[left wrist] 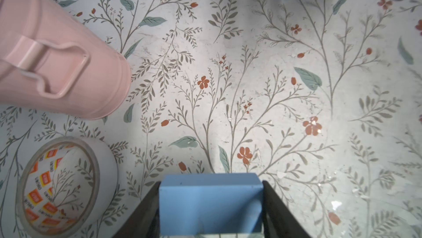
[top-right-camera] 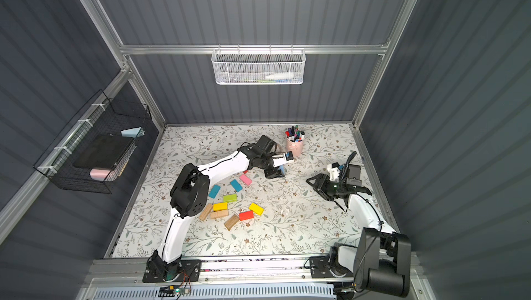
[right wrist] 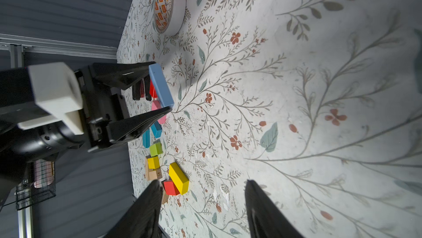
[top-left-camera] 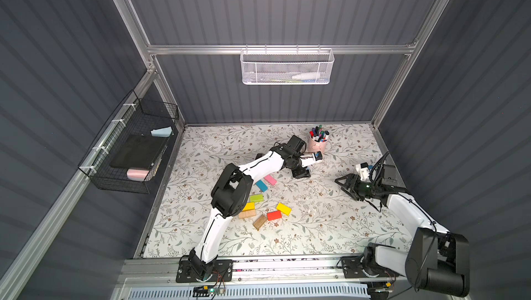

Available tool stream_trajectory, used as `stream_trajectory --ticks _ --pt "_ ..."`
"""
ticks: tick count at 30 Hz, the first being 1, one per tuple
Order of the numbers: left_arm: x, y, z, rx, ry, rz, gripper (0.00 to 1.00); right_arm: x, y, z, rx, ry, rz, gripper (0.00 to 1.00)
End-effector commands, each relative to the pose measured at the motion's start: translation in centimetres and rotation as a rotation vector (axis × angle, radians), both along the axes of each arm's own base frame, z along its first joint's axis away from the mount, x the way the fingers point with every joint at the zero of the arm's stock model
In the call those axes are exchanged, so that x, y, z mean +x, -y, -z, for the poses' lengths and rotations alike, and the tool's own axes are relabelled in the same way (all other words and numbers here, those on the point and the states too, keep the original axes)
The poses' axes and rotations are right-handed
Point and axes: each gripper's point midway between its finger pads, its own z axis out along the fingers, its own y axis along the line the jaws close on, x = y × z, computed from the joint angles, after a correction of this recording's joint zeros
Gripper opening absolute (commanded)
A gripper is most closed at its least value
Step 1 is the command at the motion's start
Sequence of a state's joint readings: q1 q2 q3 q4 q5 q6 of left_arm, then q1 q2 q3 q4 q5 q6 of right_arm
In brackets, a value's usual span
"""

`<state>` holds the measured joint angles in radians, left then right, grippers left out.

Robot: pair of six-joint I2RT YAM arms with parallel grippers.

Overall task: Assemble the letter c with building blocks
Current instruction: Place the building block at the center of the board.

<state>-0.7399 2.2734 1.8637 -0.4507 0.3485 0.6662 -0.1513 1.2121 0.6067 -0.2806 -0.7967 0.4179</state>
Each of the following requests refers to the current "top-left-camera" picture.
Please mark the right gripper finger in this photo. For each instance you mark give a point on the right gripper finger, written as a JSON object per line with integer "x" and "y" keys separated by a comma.
{"x": 347, "y": 183}
{"x": 359, "y": 194}

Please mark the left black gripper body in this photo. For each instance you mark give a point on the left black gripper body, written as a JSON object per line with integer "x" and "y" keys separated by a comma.
{"x": 301, "y": 169}

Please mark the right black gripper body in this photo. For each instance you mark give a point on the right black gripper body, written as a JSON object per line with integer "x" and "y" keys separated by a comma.
{"x": 355, "y": 186}

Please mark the pink block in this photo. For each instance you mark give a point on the pink block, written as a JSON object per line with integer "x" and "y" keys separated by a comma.
{"x": 269, "y": 179}

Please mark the yellow block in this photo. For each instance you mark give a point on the yellow block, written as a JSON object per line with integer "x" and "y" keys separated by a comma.
{"x": 284, "y": 209}
{"x": 249, "y": 207}

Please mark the teal block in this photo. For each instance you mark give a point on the teal block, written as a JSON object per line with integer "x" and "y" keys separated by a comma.
{"x": 262, "y": 186}

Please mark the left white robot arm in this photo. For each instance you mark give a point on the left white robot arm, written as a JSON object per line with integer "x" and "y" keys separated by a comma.
{"x": 232, "y": 190}

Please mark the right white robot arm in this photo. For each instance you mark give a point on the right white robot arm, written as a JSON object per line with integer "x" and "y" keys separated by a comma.
{"x": 438, "y": 260}

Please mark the pink pen cup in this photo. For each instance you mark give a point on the pink pen cup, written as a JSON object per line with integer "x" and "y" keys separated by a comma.
{"x": 316, "y": 144}

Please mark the red block lower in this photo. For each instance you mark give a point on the red block lower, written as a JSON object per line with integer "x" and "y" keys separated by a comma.
{"x": 274, "y": 215}

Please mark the lime green block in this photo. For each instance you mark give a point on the lime green block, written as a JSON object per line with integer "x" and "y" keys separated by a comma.
{"x": 257, "y": 198}

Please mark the wooden block middle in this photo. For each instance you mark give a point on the wooden block middle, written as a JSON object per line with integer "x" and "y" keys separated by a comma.
{"x": 247, "y": 214}

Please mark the wooden block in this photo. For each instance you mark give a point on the wooden block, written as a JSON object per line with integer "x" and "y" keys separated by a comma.
{"x": 260, "y": 222}
{"x": 247, "y": 214}

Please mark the wooden block right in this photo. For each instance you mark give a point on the wooden block right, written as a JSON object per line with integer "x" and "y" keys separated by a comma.
{"x": 260, "y": 222}

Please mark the white bottle in basket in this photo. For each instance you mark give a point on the white bottle in basket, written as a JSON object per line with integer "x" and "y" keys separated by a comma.
{"x": 307, "y": 76}

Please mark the light blue box in basket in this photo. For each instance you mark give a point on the light blue box in basket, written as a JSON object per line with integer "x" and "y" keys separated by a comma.
{"x": 162, "y": 132}

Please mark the pink eraser in basket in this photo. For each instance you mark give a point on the pink eraser in basket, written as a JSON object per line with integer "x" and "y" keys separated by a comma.
{"x": 138, "y": 175}

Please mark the black notebook in basket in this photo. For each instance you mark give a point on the black notebook in basket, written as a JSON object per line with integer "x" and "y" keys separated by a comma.
{"x": 138, "y": 152}

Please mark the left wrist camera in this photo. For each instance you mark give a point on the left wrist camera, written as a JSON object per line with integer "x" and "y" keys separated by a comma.
{"x": 309, "y": 159}

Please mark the white wire mesh basket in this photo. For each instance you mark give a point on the white wire mesh basket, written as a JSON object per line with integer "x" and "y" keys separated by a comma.
{"x": 260, "y": 67}

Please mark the black wire wall basket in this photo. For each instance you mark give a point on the black wire wall basket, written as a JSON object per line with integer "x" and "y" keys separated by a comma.
{"x": 136, "y": 116}

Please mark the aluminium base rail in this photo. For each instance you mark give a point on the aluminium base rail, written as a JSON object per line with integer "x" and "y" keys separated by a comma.
{"x": 318, "y": 276}

